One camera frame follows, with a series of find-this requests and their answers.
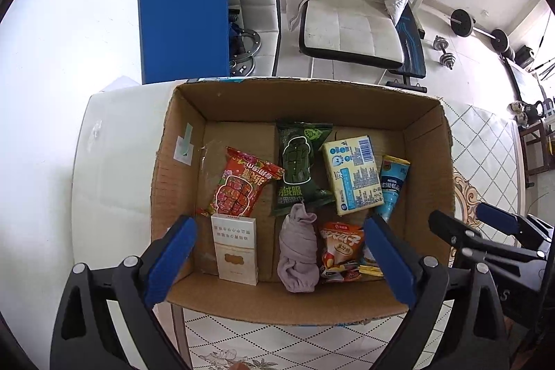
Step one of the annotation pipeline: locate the yellow blue tissue pack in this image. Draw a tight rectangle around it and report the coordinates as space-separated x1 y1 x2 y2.
323 135 384 216

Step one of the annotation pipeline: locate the dark green wipes pack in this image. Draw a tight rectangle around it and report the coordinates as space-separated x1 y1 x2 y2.
273 121 334 216

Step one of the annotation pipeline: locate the red floral wipes pack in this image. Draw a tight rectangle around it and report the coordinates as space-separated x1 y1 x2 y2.
197 146 285 217

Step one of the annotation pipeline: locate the open cardboard box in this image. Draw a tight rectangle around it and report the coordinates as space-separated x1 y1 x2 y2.
151 78 454 326

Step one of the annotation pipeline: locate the white carton box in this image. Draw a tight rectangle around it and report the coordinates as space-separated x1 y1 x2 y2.
211 214 259 285

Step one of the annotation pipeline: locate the orange snack packet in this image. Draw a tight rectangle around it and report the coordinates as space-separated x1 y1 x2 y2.
320 222 384 283

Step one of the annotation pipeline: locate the lilac towel cloth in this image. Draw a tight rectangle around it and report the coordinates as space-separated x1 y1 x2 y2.
277 203 320 293

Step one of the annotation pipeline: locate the black barbell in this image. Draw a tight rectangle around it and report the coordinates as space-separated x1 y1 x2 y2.
450 8 510 53

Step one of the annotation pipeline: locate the dark wooden stool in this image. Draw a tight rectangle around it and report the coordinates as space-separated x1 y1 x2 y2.
518 120 554 184

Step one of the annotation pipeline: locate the chrome dumbbell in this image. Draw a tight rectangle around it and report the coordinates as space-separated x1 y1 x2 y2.
433 36 456 69

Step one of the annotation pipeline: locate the white chair with jacket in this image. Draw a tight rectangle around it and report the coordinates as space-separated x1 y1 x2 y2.
299 0 404 69

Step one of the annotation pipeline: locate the blue gold long packet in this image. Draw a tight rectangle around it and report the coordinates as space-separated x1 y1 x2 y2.
375 155 410 223

